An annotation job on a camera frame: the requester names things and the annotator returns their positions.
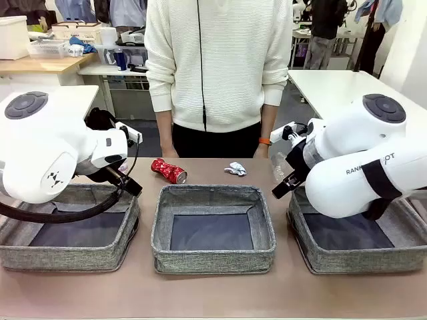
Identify clear storage box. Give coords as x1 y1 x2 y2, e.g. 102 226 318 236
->
95 45 148 67

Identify white round jar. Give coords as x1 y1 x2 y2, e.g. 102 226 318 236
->
99 26 117 46

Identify white mesh basket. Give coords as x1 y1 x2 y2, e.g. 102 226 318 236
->
26 39 69 59

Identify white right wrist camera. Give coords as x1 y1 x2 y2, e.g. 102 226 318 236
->
270 122 310 146

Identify wooden table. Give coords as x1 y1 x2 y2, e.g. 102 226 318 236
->
0 51 97 87

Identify beige slotted basket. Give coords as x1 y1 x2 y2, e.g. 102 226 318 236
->
51 21 103 44

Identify white knit sweater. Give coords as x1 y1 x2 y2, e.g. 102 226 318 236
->
144 0 294 133

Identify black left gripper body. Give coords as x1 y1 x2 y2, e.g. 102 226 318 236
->
75 163 118 184

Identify blue cloth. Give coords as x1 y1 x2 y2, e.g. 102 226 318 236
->
69 36 97 54

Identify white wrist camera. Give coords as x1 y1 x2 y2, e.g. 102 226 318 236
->
115 121 143 145
270 122 310 146

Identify black trousers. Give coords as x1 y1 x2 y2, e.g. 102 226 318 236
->
171 121 264 159

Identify white paper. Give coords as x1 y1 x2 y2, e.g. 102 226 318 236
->
224 161 247 177

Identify person's right forearm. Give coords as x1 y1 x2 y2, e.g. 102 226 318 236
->
155 109 175 150

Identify person in dark jacket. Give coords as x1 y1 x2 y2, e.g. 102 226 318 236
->
303 0 348 70

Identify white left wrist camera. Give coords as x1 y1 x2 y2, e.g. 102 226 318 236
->
115 121 143 145

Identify blue bottle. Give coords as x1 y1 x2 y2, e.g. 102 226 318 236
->
113 48 128 71

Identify person's left forearm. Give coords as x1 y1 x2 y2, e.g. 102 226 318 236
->
261 103 280 145

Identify black backpack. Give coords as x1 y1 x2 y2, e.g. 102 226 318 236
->
85 107 117 131

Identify black cable sleeve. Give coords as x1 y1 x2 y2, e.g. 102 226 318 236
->
0 143 141 224

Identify crushed clear plastic bottle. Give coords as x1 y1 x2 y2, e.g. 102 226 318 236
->
270 152 292 183

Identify grey fabric basket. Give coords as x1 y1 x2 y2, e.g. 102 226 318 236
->
286 186 427 275
0 183 141 273
150 184 277 275

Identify white storage bin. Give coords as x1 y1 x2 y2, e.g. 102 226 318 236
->
0 15 30 61

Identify black hanging cord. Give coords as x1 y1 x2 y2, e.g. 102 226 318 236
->
196 0 208 133

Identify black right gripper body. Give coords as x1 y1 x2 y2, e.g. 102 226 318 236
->
285 135 314 187

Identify crushed red soda can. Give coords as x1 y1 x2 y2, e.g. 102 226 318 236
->
151 158 188 184

